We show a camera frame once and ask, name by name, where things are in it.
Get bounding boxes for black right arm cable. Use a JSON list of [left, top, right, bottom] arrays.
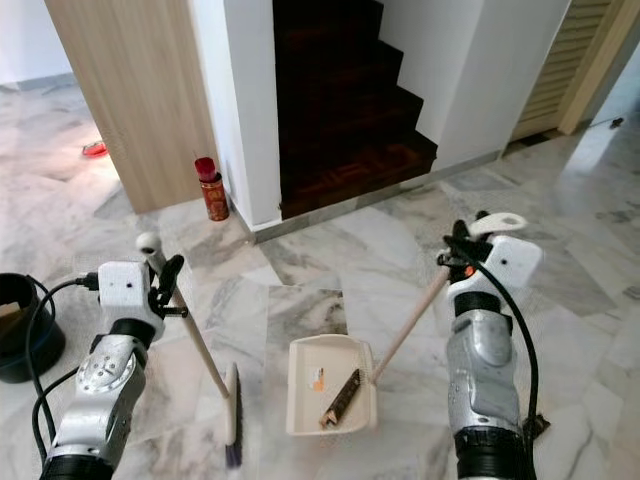
[[455, 246, 552, 461]]

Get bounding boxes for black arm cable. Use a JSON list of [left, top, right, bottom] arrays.
[[31, 276, 107, 480], [455, 246, 552, 461]]

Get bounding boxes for beige long-handled dustpan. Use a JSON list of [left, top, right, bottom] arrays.
[[285, 211, 529, 437]]

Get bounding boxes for black bucket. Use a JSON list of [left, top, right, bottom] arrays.
[[0, 272, 67, 385]]

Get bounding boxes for light wood cabinet panel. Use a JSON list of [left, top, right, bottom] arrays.
[[45, 0, 222, 217]]

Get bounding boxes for dark wooden staircase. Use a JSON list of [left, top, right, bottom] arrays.
[[272, 0, 439, 222]]

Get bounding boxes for red incense stick tin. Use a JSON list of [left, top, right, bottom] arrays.
[[193, 156, 231, 223]]

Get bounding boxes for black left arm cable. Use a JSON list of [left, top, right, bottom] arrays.
[[31, 276, 107, 480]]

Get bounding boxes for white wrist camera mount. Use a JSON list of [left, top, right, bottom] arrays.
[[98, 261, 162, 322], [465, 235, 544, 299]]

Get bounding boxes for beige long-handled broom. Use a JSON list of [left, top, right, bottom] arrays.
[[137, 231, 245, 470]]

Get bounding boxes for brown wooden scrap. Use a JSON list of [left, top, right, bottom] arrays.
[[322, 367, 365, 429]]

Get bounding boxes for louvred wooden door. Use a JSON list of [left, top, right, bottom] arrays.
[[510, 0, 640, 142]]

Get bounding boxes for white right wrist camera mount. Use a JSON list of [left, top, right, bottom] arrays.
[[465, 235, 544, 299]]

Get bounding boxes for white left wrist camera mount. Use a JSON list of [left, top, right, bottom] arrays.
[[98, 261, 162, 322]]

